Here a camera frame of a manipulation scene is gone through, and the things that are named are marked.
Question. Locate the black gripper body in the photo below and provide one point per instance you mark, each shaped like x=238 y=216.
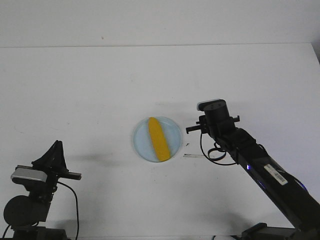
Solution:
x=65 y=175
x=202 y=123

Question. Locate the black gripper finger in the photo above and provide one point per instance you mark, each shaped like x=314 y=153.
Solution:
x=193 y=128
x=63 y=165
x=235 y=119
x=50 y=160

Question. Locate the yellow toy corn cob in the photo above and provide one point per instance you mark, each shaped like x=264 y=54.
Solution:
x=158 y=140

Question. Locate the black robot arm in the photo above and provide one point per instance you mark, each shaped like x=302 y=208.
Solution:
x=23 y=213
x=288 y=194

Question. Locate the clear tape strip horizontal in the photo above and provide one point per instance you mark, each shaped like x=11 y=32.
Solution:
x=187 y=155

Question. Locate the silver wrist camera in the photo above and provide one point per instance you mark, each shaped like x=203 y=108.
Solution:
x=209 y=105

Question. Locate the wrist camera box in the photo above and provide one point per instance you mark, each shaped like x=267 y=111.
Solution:
x=29 y=174

